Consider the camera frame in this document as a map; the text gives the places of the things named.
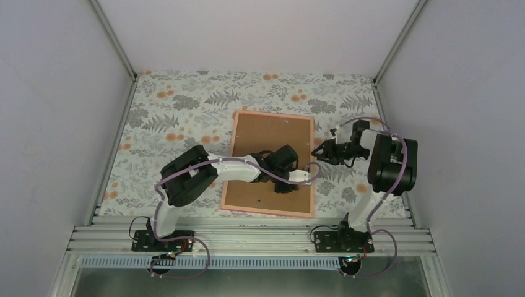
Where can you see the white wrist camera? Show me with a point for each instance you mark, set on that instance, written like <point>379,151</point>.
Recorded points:
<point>338,133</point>
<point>300,177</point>

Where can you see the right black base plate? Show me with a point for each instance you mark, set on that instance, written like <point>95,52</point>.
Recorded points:
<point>328,242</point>

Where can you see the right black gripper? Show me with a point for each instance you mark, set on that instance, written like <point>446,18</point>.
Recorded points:
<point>329,151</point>

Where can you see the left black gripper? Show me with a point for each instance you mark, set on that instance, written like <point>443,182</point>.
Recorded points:
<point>278,189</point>

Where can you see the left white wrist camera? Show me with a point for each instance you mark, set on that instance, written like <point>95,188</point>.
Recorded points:
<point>300,177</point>

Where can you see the orange pink wooden frame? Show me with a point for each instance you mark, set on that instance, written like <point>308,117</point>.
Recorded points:
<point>312,196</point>

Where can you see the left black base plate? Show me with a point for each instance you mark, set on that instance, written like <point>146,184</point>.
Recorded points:
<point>144,241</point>

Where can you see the aluminium rail base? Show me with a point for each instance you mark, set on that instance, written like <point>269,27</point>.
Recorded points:
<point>234,242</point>

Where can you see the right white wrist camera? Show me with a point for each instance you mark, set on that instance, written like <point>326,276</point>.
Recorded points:
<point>338,133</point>

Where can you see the brown cardboard backing board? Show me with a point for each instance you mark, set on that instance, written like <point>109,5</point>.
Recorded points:
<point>270,131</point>

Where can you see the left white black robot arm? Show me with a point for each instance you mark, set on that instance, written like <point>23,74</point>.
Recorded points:
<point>187,177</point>

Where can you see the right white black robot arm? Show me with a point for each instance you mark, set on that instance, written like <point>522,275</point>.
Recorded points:
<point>392,171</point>

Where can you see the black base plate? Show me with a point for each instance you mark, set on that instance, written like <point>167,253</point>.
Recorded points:
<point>328,242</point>
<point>144,241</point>

